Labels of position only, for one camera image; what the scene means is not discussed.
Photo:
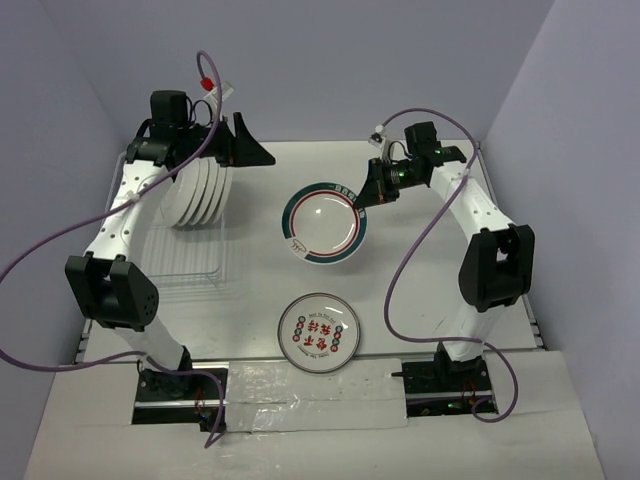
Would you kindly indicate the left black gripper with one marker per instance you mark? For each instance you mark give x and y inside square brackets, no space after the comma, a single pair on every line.
[241,149]

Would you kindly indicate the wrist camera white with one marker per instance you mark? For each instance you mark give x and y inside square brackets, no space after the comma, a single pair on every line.
[379,140]
[215,94]

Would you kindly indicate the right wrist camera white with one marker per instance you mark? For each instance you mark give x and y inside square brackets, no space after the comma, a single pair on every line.
[379,140]

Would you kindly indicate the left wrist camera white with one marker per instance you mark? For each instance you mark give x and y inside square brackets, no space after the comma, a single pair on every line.
[215,94]

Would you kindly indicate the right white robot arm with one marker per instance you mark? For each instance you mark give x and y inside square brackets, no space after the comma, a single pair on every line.
[497,266]

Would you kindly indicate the orange sunburst plate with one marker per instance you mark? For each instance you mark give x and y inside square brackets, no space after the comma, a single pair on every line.
[225,194]

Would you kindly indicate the teal rim plate steam logo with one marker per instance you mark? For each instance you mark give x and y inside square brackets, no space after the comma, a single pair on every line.
[212,211]

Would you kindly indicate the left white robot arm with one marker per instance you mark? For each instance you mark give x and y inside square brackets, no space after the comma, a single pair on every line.
[106,280]

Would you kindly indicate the red character plate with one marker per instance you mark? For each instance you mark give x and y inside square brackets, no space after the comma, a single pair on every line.
[319,333]

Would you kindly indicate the hao shi plate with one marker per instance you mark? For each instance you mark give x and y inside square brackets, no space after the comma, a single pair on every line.
[210,190]
[204,171]

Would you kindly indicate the wire dish rack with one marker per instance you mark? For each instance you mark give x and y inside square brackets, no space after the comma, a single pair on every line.
[169,256]

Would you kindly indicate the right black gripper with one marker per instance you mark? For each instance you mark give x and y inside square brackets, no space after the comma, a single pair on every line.
[377,190]

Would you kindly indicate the teal red ring plate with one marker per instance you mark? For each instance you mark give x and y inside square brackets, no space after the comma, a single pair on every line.
[321,225]
[179,202]

